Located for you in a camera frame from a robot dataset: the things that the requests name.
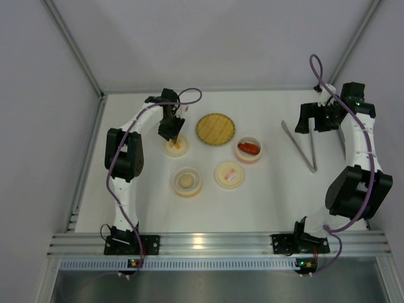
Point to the metal tongs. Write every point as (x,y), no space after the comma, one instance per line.
(304,145)

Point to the cream lid orange handle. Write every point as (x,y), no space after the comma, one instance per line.
(177,149)

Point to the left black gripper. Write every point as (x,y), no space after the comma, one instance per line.
(171,127)

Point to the left orange lunch container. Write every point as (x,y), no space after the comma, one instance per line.
(198,182)

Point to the round bamboo plate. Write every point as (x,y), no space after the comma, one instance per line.
(215,129)

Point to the cream lid pink handle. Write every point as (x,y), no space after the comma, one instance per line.
(229,175)

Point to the right aluminium frame post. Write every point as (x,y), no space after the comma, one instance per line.
(355,38)

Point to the perforated cable duct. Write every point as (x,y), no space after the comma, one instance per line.
(178,264)

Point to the aluminium front rail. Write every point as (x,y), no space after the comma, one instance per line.
(209,245)

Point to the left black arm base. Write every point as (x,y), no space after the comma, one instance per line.
(116,247)

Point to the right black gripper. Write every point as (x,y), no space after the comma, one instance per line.
(320,123)

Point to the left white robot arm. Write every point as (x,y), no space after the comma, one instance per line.
(124,156)

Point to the left aluminium frame post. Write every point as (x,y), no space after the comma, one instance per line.
(61,25)

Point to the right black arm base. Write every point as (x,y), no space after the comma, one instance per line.
(289,244)

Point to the right pink lunch container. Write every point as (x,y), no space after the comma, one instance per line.
(245,157)

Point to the white rice ball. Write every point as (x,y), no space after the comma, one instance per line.
(186,181)

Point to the aluminium frame post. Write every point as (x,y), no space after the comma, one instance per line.
(61,25)
(355,38)

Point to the red sausage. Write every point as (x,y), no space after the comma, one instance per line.
(249,148)

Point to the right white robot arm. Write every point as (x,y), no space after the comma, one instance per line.
(361,187)

